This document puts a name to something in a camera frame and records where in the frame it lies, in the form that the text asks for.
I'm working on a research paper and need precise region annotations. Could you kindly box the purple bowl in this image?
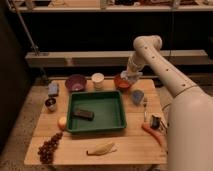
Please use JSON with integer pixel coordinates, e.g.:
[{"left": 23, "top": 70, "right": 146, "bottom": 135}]
[{"left": 65, "top": 74, "right": 87, "bottom": 92}]

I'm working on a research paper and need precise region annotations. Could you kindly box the upper white shelf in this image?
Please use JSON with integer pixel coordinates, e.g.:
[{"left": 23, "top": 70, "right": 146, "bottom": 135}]
[{"left": 5, "top": 0, "right": 213, "bottom": 12}]

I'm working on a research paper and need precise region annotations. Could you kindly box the metal fork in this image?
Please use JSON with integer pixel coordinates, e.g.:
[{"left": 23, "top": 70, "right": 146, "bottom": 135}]
[{"left": 143, "top": 97, "right": 148, "bottom": 122}]

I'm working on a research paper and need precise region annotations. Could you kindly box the banana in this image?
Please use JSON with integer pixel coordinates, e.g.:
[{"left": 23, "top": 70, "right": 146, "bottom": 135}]
[{"left": 86, "top": 142, "right": 116, "bottom": 156}]

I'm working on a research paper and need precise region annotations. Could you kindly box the grey blue towel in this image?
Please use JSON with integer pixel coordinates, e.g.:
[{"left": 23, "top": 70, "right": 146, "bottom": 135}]
[{"left": 120, "top": 70, "right": 143, "bottom": 85}]

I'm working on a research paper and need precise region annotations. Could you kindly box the blue plastic cup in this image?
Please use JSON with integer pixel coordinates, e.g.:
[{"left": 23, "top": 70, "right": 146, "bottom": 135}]
[{"left": 131, "top": 90, "right": 144, "bottom": 105}]

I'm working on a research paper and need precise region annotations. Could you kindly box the black rectangular block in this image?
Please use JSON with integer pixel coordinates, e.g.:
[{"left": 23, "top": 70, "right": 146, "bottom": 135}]
[{"left": 73, "top": 109, "right": 94, "bottom": 120}]

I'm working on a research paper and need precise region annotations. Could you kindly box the small metal cup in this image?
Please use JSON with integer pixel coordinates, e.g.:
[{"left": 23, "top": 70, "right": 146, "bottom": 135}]
[{"left": 45, "top": 98, "right": 56, "bottom": 112}]

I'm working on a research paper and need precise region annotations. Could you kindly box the white lower shelf beam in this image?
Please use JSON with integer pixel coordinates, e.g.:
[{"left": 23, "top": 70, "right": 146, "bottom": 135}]
[{"left": 25, "top": 50, "right": 213, "bottom": 68}]

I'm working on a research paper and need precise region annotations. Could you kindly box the wooden table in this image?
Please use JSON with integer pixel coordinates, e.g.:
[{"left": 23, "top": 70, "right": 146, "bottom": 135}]
[{"left": 24, "top": 79, "right": 167, "bottom": 166}]

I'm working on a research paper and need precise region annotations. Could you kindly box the green plastic tray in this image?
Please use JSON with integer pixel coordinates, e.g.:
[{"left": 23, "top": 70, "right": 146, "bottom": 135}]
[{"left": 66, "top": 90, "right": 127, "bottom": 134}]

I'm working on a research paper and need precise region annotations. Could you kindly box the white cylindrical cup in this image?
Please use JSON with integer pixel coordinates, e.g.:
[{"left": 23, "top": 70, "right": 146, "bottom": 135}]
[{"left": 91, "top": 73, "right": 104, "bottom": 90}]

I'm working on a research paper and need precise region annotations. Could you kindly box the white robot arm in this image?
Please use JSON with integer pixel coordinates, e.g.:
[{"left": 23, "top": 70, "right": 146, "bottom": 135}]
[{"left": 126, "top": 35, "right": 213, "bottom": 171}]

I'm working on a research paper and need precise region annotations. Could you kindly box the bunch of red grapes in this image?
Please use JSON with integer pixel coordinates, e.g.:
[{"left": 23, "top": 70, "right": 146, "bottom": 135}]
[{"left": 38, "top": 132, "right": 63, "bottom": 164}]

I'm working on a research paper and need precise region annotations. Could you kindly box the red bowl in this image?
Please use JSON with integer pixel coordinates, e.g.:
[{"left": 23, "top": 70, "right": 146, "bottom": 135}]
[{"left": 114, "top": 74, "right": 131, "bottom": 92}]

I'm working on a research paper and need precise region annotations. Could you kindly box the metal pole stand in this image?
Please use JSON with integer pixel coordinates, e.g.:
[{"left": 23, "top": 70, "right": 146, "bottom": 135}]
[{"left": 10, "top": 0, "right": 50, "bottom": 85}]

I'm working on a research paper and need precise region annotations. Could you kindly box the carrot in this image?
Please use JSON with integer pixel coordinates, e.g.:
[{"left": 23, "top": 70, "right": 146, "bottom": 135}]
[{"left": 142, "top": 123, "right": 165, "bottom": 147}]

